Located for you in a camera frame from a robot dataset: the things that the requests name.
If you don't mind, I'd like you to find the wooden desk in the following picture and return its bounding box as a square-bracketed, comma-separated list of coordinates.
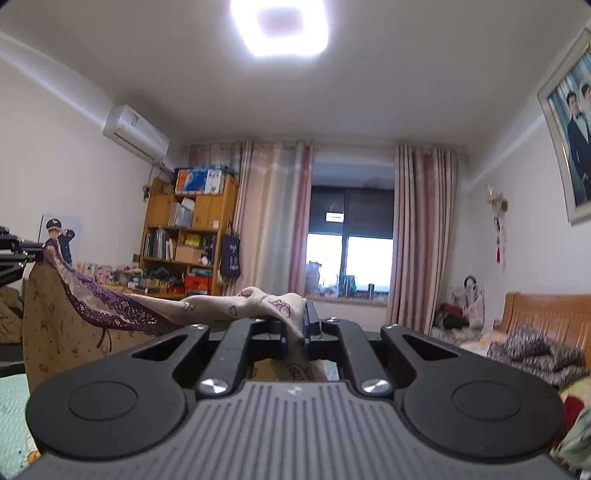
[74, 263, 185, 301]

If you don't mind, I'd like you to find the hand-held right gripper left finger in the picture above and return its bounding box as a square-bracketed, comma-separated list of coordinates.
[130, 318, 288, 398]

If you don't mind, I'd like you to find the dark tote bag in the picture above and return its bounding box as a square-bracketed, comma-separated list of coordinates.
[219, 233, 242, 279]

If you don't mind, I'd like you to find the framed wedding photo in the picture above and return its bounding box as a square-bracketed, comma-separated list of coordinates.
[537, 23, 591, 227]

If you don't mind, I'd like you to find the window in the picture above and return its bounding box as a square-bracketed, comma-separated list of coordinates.
[307, 185, 395, 298]

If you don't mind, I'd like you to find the green bee quilt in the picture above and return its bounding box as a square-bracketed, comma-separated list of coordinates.
[0, 369, 42, 480]

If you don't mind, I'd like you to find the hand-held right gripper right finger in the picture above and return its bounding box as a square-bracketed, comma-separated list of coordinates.
[300, 301, 462, 397]

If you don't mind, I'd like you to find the wooden bookshelf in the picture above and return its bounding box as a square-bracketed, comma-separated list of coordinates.
[139, 178, 241, 298]

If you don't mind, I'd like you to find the pink striped curtain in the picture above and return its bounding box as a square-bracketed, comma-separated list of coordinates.
[385, 144, 467, 330]
[182, 141, 317, 298]

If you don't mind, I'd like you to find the beige printed pajama top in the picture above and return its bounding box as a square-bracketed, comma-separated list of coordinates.
[22, 239, 331, 393]

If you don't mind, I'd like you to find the dark patterned blanket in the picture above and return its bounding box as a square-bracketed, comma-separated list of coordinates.
[487, 324, 587, 388]

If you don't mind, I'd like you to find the white shopping bag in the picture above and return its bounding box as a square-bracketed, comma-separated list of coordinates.
[450, 275, 485, 328]

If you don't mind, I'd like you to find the black chair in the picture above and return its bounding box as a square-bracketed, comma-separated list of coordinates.
[0, 342, 26, 377]

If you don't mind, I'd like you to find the wall poster of uniformed child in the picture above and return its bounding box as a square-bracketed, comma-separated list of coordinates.
[39, 215, 84, 268]

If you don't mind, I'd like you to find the square ceiling light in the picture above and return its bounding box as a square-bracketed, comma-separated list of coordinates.
[230, 0, 331, 58]

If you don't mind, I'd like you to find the olive jacket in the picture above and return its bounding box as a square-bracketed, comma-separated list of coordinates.
[0, 286, 26, 344]

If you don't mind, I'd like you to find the white air conditioner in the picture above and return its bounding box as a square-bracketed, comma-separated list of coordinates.
[102, 104, 171, 162]

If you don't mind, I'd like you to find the wooden headboard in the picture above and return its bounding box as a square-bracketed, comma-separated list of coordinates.
[501, 292, 591, 365]

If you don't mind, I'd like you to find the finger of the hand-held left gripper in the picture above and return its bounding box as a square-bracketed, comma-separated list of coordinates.
[0, 257, 29, 287]
[0, 225, 45, 264]

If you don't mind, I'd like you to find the blue and orange box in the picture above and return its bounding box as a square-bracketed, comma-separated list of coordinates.
[174, 168, 227, 195]

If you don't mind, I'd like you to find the hanging wall ornament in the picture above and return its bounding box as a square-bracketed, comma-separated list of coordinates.
[485, 184, 509, 264]

